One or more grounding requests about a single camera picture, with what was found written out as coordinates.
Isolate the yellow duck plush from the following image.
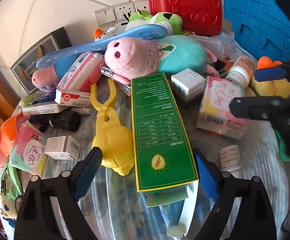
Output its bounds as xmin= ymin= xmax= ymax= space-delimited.
xmin=250 ymin=56 xmax=290 ymax=99

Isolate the small white pill bottle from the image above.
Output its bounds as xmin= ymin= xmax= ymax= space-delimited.
xmin=219 ymin=145 xmax=242 ymax=172

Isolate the tall green carton box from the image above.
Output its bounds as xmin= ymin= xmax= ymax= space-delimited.
xmin=131 ymin=73 xmax=199 ymax=238

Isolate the pink yellow pad pack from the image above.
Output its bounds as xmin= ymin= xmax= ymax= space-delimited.
xmin=196 ymin=76 xmax=247 ymax=140

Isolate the small white barcode box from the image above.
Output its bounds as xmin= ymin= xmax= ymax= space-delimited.
xmin=45 ymin=135 xmax=80 ymax=160

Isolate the white cube box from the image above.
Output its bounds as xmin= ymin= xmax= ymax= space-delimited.
xmin=171 ymin=68 xmax=206 ymax=101

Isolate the yellow beetle toy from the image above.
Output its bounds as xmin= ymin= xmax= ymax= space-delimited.
xmin=90 ymin=79 xmax=135 ymax=176

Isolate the large pink pig plush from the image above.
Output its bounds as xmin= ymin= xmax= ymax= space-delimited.
xmin=104 ymin=35 xmax=225 ymax=85

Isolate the pink Kotex pad pack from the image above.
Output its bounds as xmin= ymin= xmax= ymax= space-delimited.
xmin=9 ymin=126 xmax=47 ymax=177

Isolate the white bottle orange label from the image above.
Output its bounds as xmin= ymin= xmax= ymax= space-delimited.
xmin=225 ymin=56 xmax=255 ymax=89

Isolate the blue plastic storage crate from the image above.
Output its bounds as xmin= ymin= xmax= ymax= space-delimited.
xmin=223 ymin=0 xmax=290 ymax=62

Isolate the orange dress pig plush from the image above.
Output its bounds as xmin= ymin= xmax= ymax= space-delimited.
xmin=0 ymin=111 xmax=27 ymax=168

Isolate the black crumpled bag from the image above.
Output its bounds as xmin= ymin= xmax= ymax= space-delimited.
xmin=29 ymin=110 xmax=81 ymax=133

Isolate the white flat medicine box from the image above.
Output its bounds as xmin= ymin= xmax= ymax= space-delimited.
xmin=22 ymin=101 xmax=69 ymax=115

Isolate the red plastic carry case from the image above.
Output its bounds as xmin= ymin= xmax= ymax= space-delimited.
xmin=148 ymin=0 xmax=223 ymax=36

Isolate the small white ointment tube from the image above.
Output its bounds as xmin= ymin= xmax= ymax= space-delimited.
xmin=71 ymin=107 xmax=92 ymax=116

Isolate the small green frog toy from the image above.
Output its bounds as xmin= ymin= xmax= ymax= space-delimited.
xmin=19 ymin=90 xmax=46 ymax=108

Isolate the red white medicine box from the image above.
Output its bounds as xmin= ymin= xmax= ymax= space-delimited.
xmin=55 ymin=89 xmax=92 ymax=108

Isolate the small blue-shirt pig plush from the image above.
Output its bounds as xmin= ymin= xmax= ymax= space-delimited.
xmin=32 ymin=53 xmax=81 ymax=93

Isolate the black gift box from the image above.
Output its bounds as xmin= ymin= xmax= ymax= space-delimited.
xmin=10 ymin=27 xmax=71 ymax=94

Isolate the pink tissue pack with barcode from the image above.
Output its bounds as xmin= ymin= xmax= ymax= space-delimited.
xmin=57 ymin=53 xmax=105 ymax=93

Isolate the green frog plush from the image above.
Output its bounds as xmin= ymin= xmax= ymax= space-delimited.
xmin=125 ymin=9 xmax=182 ymax=35

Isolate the white goose plush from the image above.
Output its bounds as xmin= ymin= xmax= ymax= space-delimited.
xmin=93 ymin=27 xmax=117 ymax=42

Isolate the green bear keychain pouch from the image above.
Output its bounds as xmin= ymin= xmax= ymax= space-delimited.
xmin=0 ymin=161 xmax=24 ymax=228

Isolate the white wall power socket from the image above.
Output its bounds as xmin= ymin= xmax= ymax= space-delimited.
xmin=114 ymin=2 xmax=135 ymax=22

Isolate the white wall switch panel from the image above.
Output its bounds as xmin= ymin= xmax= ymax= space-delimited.
xmin=94 ymin=6 xmax=118 ymax=27

